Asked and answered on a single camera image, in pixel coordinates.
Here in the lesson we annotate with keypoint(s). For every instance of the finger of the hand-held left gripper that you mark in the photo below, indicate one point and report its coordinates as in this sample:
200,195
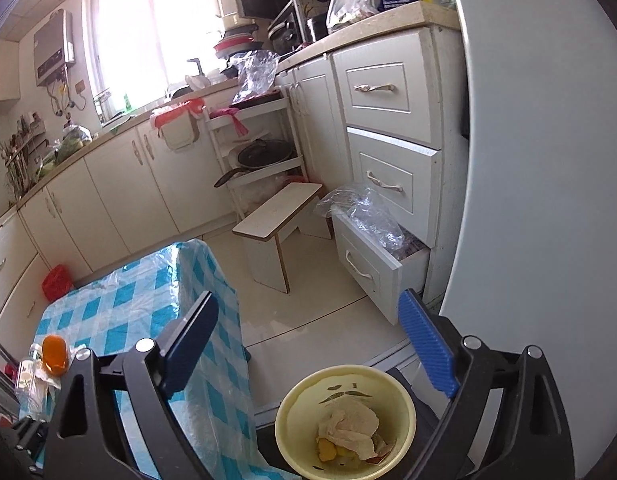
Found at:
29,437

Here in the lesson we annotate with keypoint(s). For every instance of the small orange peel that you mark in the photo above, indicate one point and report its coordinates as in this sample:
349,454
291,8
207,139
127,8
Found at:
331,452

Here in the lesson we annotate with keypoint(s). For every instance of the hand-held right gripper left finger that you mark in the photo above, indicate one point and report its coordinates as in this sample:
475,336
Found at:
186,355

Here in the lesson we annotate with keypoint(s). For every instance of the bag of green vegetables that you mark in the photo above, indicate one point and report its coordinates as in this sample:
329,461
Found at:
68,147

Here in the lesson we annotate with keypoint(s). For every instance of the open white drawer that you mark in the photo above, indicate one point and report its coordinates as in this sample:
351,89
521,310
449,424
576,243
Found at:
363,275

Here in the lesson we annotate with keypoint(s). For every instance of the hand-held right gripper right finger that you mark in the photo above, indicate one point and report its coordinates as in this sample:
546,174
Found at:
431,350

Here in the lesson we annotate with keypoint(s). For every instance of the blue checkered plastic tablecloth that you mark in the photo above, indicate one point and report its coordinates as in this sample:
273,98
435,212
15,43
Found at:
113,310

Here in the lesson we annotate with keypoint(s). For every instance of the white water heater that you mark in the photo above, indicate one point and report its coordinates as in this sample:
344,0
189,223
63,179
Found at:
53,50

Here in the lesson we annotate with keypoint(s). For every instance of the red lined floor bin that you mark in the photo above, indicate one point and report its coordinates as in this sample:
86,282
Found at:
57,284

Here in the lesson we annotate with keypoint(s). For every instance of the small wooden stool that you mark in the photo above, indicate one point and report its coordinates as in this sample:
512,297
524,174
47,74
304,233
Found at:
278,210

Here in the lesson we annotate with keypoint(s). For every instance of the clear plastic bag bundle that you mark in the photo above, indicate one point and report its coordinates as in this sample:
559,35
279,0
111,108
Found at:
363,215

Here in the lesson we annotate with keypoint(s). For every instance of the large white tissue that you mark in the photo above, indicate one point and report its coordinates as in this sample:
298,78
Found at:
351,425

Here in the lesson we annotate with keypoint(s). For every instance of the hanging bin with red bag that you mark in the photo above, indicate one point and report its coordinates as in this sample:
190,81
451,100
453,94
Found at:
178,130

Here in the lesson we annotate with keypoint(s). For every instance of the black microwave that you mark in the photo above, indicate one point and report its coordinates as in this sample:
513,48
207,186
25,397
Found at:
248,2

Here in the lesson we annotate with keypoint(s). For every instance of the sink faucet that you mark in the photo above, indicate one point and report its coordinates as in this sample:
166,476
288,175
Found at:
196,67

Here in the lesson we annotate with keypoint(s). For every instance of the white storage cart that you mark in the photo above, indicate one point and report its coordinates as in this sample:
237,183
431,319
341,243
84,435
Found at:
223,160

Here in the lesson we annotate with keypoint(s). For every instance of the white kitchen cabinets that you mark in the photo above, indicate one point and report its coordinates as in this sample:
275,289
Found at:
118,190

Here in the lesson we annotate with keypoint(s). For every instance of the clear bag with food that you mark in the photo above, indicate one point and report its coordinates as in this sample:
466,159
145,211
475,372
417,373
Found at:
353,0

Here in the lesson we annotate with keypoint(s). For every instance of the kitchen window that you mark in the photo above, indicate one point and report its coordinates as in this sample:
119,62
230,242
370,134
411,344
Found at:
138,35

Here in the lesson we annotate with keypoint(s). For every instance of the stack of pots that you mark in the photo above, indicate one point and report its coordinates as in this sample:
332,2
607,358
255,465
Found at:
236,42

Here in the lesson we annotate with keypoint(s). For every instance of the blue box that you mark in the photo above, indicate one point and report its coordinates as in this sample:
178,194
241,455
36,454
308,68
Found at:
398,0

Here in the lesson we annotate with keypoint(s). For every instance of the crumpled clear plastic bag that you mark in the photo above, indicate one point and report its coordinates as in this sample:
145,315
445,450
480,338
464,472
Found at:
256,72

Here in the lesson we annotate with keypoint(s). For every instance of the large orange peel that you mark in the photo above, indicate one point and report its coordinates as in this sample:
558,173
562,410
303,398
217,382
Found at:
56,355

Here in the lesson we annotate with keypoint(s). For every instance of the white refrigerator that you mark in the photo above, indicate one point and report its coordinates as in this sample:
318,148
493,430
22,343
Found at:
538,160

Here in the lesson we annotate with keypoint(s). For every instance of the yellow waste bin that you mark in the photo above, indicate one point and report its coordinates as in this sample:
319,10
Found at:
298,410

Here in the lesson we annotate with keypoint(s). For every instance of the black pan with lid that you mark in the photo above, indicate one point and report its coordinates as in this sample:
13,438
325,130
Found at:
266,152

